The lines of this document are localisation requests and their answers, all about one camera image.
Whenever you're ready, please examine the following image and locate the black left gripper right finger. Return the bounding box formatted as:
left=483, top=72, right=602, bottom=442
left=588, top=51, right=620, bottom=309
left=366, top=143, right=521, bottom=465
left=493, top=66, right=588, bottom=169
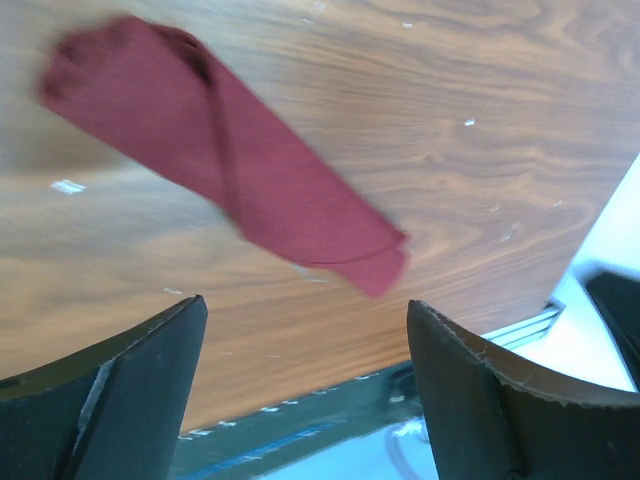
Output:
left=407, top=300, right=639, bottom=480

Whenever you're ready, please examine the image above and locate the dark red cloth napkin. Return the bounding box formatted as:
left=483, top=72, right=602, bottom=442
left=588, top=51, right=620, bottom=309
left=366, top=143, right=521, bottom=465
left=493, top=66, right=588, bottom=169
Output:
left=40, top=16, right=408, bottom=297

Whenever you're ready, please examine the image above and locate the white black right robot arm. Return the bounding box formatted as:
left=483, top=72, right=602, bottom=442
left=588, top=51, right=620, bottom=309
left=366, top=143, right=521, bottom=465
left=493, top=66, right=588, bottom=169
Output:
left=585, top=271, right=640, bottom=389

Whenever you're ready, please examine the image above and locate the aluminium frame rail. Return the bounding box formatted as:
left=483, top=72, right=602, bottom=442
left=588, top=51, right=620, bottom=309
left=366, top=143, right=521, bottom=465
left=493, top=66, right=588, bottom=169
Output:
left=482, top=302, right=566, bottom=350

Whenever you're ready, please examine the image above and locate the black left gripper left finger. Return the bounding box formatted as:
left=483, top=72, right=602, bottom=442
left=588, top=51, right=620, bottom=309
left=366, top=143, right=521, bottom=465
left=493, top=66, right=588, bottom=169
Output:
left=1, top=295, right=207, bottom=479

